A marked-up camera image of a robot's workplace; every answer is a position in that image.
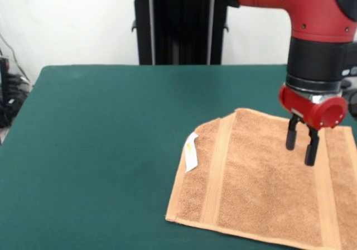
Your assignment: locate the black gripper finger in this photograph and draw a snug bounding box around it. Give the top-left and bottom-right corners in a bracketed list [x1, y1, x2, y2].
[285, 115, 299, 151]
[304, 126, 320, 167]

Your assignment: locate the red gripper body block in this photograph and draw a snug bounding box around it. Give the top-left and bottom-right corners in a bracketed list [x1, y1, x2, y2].
[278, 84, 349, 131]

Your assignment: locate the tan terry towel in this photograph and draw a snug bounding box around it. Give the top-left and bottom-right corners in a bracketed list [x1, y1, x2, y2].
[165, 107, 357, 250]

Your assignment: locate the grey office chair base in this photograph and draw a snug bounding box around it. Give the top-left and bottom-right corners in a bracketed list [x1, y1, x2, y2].
[340, 79, 357, 114]

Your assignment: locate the dark green table cloth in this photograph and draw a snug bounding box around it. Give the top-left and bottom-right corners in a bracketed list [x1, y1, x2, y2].
[0, 64, 357, 250]

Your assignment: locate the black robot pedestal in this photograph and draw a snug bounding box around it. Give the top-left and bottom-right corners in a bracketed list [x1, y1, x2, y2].
[122, 0, 229, 66]

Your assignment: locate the thin grey cable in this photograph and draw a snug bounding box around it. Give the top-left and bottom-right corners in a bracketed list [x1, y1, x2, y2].
[0, 33, 30, 83]

